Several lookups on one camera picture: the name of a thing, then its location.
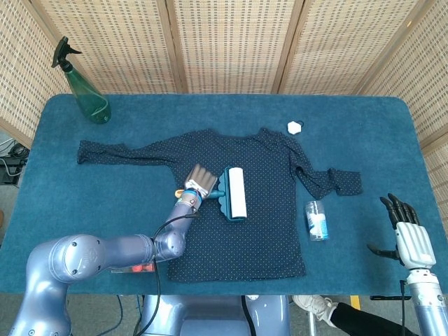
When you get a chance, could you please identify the blue-grey robot torso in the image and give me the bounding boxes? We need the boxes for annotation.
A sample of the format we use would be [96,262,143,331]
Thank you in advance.
[139,295,291,336]

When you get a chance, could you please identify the navy polka dot shirt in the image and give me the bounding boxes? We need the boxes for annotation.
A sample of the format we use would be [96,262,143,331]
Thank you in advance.
[76,128,363,284]

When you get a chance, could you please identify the blue carpet table cover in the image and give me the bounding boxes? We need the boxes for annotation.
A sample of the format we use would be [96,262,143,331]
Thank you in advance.
[0,93,442,297]

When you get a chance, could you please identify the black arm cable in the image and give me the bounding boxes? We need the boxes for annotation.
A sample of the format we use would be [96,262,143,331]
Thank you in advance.
[400,279,409,336]
[134,212,201,336]

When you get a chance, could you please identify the black floor equipment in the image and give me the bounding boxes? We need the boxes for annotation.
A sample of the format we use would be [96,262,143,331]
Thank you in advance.
[0,139,31,186]

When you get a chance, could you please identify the woven wooden folding screen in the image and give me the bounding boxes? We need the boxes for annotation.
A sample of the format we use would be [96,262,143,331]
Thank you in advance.
[0,0,448,246]

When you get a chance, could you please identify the person's black trouser leg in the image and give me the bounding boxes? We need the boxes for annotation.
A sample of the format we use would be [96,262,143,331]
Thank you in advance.
[328,302,419,336]

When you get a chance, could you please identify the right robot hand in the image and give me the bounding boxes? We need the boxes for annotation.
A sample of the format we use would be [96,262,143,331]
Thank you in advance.
[366,192,438,270]

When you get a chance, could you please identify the blue floor cable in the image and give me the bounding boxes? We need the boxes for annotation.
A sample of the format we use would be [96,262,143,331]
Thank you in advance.
[115,295,145,328]

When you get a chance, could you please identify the green spray bottle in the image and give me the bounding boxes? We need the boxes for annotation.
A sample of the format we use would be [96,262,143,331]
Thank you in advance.
[51,36,112,125]

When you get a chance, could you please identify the clear jar with blue label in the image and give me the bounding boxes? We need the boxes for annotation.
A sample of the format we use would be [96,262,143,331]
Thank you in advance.
[304,199,330,242]

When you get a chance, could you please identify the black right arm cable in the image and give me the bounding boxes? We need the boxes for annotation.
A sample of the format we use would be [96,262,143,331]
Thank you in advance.
[400,279,409,336]

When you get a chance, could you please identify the teal lint roller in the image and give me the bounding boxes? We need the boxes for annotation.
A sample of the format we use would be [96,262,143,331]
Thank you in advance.
[174,167,248,223]

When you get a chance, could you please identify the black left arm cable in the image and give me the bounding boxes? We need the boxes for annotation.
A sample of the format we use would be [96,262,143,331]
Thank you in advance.
[134,212,201,336]

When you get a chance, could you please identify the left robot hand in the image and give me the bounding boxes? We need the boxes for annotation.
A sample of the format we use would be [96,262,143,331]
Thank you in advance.
[183,163,220,200]

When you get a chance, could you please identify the white sneaker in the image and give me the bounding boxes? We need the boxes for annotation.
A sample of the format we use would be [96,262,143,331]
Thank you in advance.
[293,295,339,321]

